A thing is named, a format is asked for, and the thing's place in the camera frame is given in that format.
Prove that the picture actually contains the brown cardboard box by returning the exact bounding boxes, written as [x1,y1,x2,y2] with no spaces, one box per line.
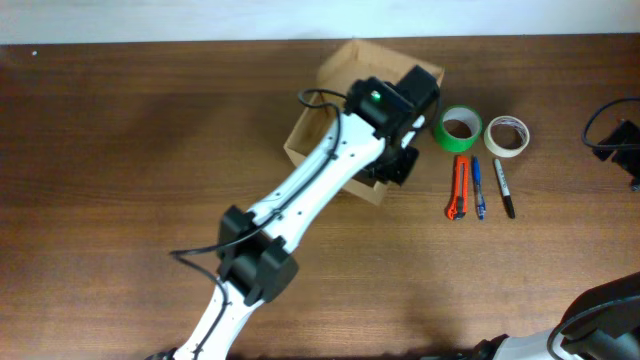
[284,40,445,210]

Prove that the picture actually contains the green tape roll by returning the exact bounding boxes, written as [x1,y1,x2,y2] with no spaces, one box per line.
[433,105,483,153]

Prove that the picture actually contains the white masking tape roll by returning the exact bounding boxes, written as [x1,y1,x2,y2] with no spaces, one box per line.
[484,115,531,158]

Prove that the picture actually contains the orange utility knife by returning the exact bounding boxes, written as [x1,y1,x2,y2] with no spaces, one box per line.
[446,155,470,220]

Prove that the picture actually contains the blue ballpoint pen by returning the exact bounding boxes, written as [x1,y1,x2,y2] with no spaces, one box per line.
[472,156,486,220]

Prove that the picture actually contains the black grey permanent marker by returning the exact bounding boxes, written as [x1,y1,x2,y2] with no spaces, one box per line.
[493,159,516,219]

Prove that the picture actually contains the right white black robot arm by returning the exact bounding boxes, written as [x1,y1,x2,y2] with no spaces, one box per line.
[419,120,639,360]

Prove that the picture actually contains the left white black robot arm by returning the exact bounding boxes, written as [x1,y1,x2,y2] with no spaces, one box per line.
[156,66,440,359]

